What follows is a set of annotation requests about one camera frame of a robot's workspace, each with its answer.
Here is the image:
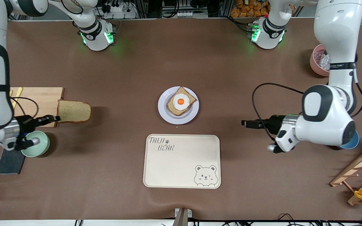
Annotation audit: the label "yellow plastic knife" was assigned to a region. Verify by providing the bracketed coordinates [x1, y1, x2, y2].
[11, 87, 23, 108]

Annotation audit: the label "orange bread rolls pile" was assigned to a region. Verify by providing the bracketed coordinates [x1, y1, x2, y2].
[230, 0, 271, 18]

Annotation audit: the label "dark grey cloth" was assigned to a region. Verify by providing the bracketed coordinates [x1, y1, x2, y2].
[0, 148, 26, 175]

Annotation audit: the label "white power strip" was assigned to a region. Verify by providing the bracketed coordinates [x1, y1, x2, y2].
[101, 0, 137, 19]

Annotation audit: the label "mint green bowl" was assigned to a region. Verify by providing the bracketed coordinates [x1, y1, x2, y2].
[21, 131, 50, 157]

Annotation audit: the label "brown table mat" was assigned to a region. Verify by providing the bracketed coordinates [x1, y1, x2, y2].
[0, 17, 362, 222]

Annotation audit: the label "fried egg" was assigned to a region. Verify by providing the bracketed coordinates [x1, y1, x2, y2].
[173, 94, 190, 110]

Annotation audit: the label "pink bowl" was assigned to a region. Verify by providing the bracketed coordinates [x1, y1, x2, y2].
[310, 44, 331, 77]

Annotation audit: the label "white round plate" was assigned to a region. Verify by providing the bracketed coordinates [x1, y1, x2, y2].
[158, 86, 199, 125]

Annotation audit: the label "clear ice cube pile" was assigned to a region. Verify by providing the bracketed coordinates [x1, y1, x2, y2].
[314, 50, 330, 70]

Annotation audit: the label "wooden cutting board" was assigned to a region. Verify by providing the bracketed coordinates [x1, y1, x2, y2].
[10, 87, 65, 128]

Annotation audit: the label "wooden cup rack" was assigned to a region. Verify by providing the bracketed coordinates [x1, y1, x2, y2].
[330, 144, 362, 206]

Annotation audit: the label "black floor cables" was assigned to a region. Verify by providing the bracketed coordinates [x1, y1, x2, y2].
[200, 213, 362, 226]

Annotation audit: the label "cream bear print tray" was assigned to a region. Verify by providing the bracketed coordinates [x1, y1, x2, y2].
[143, 134, 221, 189]

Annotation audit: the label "blue bowl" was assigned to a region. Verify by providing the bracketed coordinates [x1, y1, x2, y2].
[338, 130, 360, 149]

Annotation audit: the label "brown bread slice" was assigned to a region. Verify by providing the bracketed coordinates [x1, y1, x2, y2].
[58, 100, 91, 123]
[167, 87, 197, 116]

